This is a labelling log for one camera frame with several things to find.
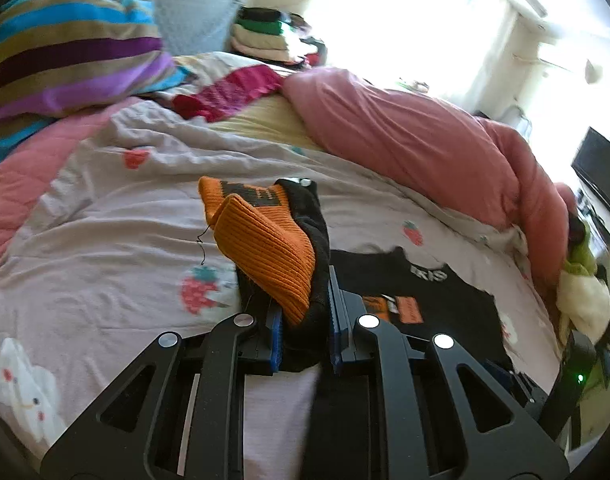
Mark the black monitor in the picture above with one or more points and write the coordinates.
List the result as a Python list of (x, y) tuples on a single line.
[(600, 167)]

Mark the stack of folded clothes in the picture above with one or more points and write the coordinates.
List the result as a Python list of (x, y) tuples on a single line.
[(265, 35)]

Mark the pink duvet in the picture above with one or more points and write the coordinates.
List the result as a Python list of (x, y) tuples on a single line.
[(410, 135)]

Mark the beige yellow blanket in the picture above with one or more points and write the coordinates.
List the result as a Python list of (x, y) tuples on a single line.
[(270, 122)]

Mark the black printed garment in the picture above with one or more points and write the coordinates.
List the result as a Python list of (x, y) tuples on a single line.
[(455, 305)]

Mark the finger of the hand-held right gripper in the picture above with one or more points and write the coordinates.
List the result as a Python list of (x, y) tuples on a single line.
[(520, 390)]

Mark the red knitted cloth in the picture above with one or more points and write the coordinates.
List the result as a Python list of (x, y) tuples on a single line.
[(230, 92)]

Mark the grey quilted headboard cushion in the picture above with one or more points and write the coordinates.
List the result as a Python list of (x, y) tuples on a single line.
[(195, 15)]

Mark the black garment with orange cuffs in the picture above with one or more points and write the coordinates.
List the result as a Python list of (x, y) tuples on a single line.
[(265, 245)]

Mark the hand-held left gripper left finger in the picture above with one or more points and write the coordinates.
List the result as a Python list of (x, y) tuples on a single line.
[(275, 340)]

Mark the strawberry print bed sheet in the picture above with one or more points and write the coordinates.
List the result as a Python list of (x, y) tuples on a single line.
[(110, 220)]

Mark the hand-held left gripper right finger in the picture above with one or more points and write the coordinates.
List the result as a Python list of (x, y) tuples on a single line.
[(335, 332)]

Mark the green and cream garment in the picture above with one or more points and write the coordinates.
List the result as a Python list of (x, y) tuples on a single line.
[(585, 295)]

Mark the striped colourful blanket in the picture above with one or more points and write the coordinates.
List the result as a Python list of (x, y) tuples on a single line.
[(60, 60)]

